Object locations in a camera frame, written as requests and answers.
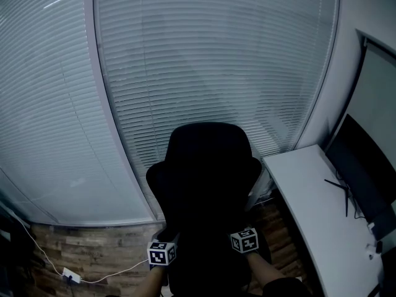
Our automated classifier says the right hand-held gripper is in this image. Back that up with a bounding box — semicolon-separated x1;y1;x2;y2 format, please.
230;226;260;254

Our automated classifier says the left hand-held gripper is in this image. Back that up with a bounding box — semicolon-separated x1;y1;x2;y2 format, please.
147;232;181;267

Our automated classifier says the black office chair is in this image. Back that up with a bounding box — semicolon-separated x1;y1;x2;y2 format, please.
145;122;272;291

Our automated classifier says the person's right forearm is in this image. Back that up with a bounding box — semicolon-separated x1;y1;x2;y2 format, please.
244;252;310;297

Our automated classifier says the person's left forearm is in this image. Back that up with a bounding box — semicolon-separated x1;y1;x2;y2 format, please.
134;264;168;297

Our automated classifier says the white desk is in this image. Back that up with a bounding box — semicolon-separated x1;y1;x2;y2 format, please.
262;144;387;297

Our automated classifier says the white power strip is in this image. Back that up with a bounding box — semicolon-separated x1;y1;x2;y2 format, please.
62;267;82;285

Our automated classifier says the small white adapter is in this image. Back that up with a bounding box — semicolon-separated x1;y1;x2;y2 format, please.
365;223;384;261

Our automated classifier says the black computer monitor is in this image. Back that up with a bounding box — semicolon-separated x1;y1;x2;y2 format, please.
324;113;396;241

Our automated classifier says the large white window blind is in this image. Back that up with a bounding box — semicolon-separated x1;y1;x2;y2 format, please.
93;0;340;221

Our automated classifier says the narrow white window blind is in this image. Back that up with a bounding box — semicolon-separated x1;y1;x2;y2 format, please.
0;0;152;225

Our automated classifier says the white roller shade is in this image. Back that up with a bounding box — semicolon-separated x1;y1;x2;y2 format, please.
343;29;396;154

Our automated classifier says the white power cable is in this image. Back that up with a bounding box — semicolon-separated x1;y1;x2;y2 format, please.
14;215;150;285

